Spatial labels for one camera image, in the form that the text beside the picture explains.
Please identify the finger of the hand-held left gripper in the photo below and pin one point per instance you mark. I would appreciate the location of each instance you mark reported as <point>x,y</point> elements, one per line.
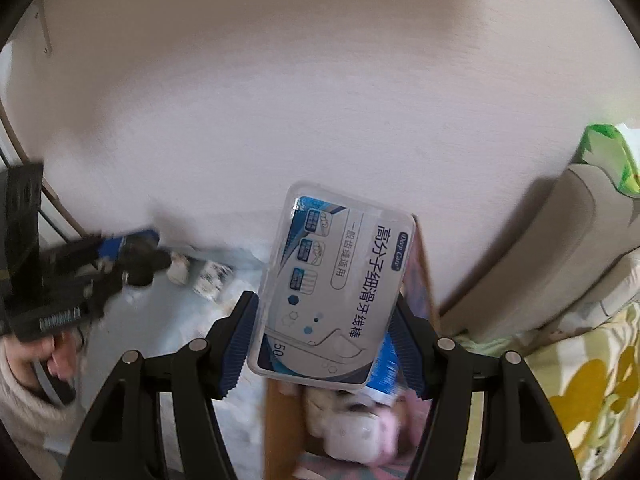
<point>115,260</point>
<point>20,220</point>

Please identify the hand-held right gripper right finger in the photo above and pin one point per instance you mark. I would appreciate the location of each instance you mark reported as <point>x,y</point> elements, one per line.
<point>407,355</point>

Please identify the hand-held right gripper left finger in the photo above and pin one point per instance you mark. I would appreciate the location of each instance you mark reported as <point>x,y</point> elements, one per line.
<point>235,350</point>

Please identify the blue foil packet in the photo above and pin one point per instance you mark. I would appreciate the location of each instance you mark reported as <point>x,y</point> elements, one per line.
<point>385,375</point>

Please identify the small pink packet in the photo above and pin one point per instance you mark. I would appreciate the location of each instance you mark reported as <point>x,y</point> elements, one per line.
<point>392,425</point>

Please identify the white plush toy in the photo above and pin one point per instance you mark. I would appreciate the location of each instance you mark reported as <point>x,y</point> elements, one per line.
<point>345,427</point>

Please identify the pink striped cardboard box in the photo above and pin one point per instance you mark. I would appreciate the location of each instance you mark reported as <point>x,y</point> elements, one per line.
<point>280,435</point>

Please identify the clear plastic floss box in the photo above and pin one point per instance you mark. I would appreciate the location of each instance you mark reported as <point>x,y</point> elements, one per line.
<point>330,285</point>

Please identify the person's left forearm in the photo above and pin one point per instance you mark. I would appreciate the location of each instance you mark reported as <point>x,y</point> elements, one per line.
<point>25,410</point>

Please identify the person's left hand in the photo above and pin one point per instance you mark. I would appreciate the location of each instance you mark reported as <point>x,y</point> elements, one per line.
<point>60,360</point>

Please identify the small white toy figure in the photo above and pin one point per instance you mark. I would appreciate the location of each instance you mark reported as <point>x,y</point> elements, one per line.
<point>177,267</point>

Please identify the black white patterned packet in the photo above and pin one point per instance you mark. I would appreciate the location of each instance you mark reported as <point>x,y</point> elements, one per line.
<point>212,280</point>

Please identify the beige padded headboard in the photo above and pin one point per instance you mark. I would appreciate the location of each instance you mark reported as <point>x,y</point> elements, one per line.
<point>560,260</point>

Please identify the yellow floral bedding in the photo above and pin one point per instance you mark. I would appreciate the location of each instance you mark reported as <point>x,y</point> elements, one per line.
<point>590,400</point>

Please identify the green packet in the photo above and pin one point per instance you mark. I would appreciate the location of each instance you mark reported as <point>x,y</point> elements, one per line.
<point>612,160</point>

